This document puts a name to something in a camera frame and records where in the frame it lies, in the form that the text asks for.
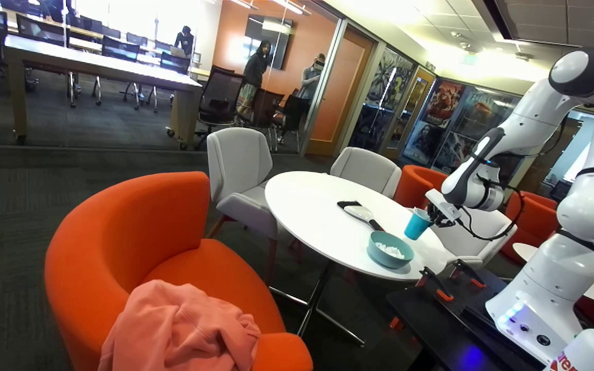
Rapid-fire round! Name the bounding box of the grey chair at right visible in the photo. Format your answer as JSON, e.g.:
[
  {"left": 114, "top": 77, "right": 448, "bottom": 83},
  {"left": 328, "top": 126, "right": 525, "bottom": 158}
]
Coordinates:
[{"left": 330, "top": 145, "right": 403, "bottom": 198}]

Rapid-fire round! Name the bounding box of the blue plastic cup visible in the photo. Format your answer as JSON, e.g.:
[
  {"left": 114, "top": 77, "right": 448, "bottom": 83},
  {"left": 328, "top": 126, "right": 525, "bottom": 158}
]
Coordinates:
[{"left": 404, "top": 208, "right": 430, "bottom": 239}]

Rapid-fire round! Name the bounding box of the long wooden table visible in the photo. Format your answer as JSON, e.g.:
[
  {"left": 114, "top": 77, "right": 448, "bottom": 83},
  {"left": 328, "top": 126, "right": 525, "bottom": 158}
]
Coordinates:
[{"left": 4, "top": 35, "right": 203, "bottom": 149}]

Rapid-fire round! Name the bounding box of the orange armchair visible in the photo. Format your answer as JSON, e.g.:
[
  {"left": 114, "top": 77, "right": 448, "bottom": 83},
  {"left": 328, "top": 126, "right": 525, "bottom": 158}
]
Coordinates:
[
  {"left": 394, "top": 164, "right": 445, "bottom": 205},
  {"left": 43, "top": 170, "right": 314, "bottom": 371}
]

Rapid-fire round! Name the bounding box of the pink cloth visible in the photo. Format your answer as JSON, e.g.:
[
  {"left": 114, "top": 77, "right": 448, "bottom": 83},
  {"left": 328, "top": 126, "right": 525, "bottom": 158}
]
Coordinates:
[{"left": 97, "top": 279, "right": 260, "bottom": 371}]

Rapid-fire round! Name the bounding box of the wooden glass door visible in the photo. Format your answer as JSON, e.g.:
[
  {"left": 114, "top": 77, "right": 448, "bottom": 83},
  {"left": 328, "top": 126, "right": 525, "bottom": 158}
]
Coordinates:
[{"left": 303, "top": 21, "right": 373, "bottom": 157}]

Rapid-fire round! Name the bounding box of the person in black far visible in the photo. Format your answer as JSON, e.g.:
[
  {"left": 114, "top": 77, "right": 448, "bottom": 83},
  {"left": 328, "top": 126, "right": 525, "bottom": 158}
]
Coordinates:
[{"left": 174, "top": 24, "right": 194, "bottom": 56}]

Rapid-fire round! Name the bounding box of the white scraper with black handle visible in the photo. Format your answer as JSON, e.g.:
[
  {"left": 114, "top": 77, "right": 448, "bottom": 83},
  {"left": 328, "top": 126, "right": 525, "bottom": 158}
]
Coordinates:
[{"left": 338, "top": 200, "right": 382, "bottom": 231}]

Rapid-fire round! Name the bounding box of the black office chair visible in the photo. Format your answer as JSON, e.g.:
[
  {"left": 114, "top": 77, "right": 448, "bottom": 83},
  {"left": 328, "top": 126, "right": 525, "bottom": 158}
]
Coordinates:
[{"left": 195, "top": 66, "right": 243, "bottom": 137}]

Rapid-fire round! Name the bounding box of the grey chair behind table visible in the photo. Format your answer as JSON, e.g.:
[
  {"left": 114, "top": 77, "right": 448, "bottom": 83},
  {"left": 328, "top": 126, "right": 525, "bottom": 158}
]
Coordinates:
[{"left": 207, "top": 128, "right": 277, "bottom": 239}]

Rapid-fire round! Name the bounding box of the person in dark jacket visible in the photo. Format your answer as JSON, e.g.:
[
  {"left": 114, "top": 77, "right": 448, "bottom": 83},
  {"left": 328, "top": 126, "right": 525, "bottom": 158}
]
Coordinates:
[{"left": 237, "top": 40, "right": 272, "bottom": 117}]

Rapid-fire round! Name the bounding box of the person in grey top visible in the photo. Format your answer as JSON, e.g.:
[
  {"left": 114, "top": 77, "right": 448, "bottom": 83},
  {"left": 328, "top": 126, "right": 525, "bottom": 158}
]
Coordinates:
[{"left": 291, "top": 53, "right": 325, "bottom": 128}]

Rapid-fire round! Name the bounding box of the black orange clamp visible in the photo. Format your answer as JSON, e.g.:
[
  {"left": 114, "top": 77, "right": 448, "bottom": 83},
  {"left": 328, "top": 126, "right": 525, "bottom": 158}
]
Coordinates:
[{"left": 415, "top": 266, "right": 454, "bottom": 302}]

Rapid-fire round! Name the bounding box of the orange armchair far side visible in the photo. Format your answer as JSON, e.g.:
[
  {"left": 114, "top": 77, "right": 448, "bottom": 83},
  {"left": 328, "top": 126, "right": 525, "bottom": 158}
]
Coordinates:
[{"left": 394, "top": 164, "right": 445, "bottom": 205}]

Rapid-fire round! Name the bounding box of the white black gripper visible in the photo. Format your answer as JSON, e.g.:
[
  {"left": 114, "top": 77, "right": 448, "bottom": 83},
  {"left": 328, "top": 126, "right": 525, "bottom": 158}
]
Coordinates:
[{"left": 424, "top": 189, "right": 460, "bottom": 226}]

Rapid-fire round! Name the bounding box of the teal bowl with white pieces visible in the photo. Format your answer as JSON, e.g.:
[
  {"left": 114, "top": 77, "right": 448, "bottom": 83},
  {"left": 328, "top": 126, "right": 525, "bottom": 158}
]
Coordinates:
[{"left": 368, "top": 231, "right": 415, "bottom": 270}]

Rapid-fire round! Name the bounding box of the round white table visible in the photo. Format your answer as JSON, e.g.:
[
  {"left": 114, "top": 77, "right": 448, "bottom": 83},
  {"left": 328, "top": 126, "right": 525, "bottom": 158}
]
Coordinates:
[{"left": 262, "top": 168, "right": 457, "bottom": 346}]

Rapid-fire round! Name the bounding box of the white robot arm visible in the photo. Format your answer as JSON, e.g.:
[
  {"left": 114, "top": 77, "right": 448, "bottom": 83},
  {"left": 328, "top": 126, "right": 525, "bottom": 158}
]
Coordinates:
[{"left": 427, "top": 47, "right": 594, "bottom": 371}]

